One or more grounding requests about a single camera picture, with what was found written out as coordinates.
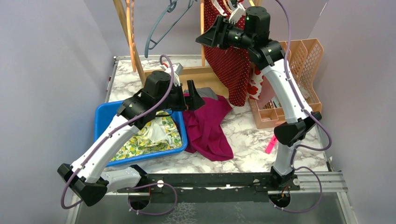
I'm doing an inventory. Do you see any orange wavy hanger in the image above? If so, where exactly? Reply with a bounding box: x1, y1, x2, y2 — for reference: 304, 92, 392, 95
125, 0, 137, 72

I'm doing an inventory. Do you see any lemon print skirt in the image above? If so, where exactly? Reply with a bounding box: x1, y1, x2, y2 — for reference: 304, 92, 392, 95
111, 111, 182, 161

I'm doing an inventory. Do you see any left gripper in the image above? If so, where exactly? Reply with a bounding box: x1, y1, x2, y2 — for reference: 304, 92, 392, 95
155, 80, 205, 112

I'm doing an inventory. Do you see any pink marker pen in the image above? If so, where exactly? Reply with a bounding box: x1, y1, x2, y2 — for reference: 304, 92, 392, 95
264, 135, 278, 154

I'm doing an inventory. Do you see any wooden clothes rack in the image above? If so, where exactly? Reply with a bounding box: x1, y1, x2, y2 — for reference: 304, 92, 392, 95
112, 0, 263, 99

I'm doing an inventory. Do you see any blue plastic bin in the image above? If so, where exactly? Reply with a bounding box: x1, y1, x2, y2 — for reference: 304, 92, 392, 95
94, 100, 188, 168

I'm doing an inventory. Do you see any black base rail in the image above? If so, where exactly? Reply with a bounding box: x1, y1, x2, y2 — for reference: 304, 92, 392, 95
117, 172, 300, 203

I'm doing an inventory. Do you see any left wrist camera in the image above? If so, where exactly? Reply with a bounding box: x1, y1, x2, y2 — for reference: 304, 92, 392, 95
165, 63, 183, 86

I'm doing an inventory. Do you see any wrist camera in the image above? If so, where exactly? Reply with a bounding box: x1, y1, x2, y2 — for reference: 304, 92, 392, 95
165, 63, 183, 86
229, 0, 245, 24

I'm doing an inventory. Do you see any peach plastic organizer basket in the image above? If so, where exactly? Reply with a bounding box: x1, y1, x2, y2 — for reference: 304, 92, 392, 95
248, 39, 324, 129

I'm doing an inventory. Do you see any grey-blue hanger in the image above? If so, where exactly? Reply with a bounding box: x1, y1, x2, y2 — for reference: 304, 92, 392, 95
144, 0, 198, 59

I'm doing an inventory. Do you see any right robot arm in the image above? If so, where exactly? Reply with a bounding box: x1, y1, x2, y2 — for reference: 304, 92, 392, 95
196, 6, 322, 190

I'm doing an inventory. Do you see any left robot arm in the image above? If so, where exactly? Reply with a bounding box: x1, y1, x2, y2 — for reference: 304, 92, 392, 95
57, 70, 205, 206

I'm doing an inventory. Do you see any wooden hanger metal hook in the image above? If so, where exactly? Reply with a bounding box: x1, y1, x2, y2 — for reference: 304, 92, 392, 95
199, 0, 206, 67

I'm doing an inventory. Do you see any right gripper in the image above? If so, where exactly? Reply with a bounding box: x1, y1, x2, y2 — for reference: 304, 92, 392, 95
196, 15, 254, 51

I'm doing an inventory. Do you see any red poppy print skirt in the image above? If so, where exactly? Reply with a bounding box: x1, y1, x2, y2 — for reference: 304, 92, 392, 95
236, 0, 267, 100

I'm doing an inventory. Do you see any pink clipboard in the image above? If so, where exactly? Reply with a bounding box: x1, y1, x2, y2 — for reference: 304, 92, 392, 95
256, 76, 276, 109

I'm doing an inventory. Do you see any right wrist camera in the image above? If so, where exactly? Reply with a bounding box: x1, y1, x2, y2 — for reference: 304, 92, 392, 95
229, 0, 245, 24

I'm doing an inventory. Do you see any magenta pleated skirt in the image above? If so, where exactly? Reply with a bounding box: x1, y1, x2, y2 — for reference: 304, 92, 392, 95
183, 87, 233, 161

